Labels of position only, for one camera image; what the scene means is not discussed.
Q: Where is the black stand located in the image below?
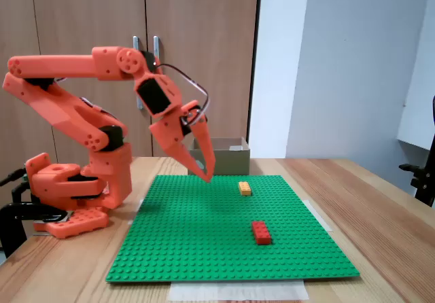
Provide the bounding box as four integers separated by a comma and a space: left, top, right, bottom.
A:
398, 94, 435, 209

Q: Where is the green lego baseplate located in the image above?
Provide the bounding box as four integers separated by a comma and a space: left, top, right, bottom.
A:
105, 174, 361, 284

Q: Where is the red lego block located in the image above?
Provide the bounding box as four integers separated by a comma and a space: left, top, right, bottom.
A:
251, 220, 273, 245

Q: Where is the metal cabinet handle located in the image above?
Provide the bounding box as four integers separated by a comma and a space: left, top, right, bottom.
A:
152, 35, 161, 67
133, 35, 144, 111

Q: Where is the wooden cabinet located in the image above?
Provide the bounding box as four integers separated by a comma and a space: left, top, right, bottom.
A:
0, 0, 262, 160

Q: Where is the open cardboard box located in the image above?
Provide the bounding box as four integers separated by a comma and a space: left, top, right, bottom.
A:
187, 137, 251, 176

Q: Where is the striped gripper servo cable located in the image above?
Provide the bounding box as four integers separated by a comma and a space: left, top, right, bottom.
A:
154, 63, 211, 127

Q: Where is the black cable plug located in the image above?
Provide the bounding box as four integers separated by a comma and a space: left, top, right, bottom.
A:
0, 168, 27, 187

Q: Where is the masking tape strip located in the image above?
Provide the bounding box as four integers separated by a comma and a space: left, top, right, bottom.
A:
169, 280, 310, 302
127, 198, 145, 226
305, 199, 334, 233

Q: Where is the black table clamp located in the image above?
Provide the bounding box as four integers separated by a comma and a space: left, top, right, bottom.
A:
0, 180, 71, 260

